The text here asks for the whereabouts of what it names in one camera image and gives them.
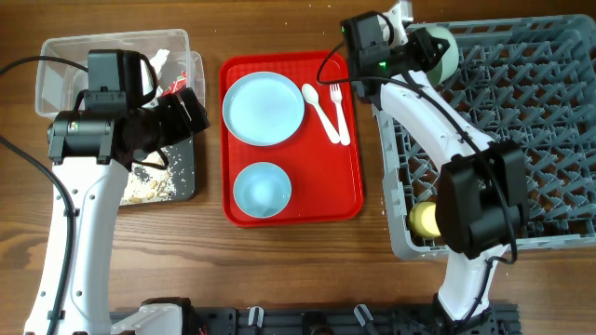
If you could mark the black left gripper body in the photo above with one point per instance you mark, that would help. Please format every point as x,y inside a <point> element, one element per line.
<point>168,123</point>

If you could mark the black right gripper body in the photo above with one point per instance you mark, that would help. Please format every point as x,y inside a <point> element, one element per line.
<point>408,59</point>

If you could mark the mint green bowl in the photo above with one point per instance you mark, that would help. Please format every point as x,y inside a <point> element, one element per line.
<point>448,63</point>

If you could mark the red snack wrapper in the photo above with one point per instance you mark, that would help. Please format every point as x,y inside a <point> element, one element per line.
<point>178,84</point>

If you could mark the light blue plate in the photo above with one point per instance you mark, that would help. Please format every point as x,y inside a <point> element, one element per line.
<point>263,109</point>

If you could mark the light blue bowl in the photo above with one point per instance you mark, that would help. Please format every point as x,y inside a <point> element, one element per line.
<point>262,190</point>

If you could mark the yellow plastic cup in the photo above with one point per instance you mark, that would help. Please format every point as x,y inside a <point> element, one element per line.
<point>422,220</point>

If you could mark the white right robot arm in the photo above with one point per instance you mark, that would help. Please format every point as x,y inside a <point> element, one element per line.
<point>482,200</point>

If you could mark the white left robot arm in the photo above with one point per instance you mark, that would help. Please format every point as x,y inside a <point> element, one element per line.
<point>92,152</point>

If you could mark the black food waste tray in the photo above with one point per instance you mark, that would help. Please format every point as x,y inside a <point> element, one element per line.
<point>185,177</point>

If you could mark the grey dishwasher rack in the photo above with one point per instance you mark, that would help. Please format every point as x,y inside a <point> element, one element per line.
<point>530,80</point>

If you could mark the clear plastic waste bin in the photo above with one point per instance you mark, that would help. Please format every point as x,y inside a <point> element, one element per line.
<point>58,84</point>

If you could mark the white crumpled napkin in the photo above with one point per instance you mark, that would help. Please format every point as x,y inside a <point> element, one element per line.
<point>157,62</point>

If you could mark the food scraps rice and nuts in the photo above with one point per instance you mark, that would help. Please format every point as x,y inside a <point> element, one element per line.
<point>148,184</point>

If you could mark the white plastic fork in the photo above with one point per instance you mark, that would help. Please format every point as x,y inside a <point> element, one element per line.
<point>337,97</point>

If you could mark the white plastic spoon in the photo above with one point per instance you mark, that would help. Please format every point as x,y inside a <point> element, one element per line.
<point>310,95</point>

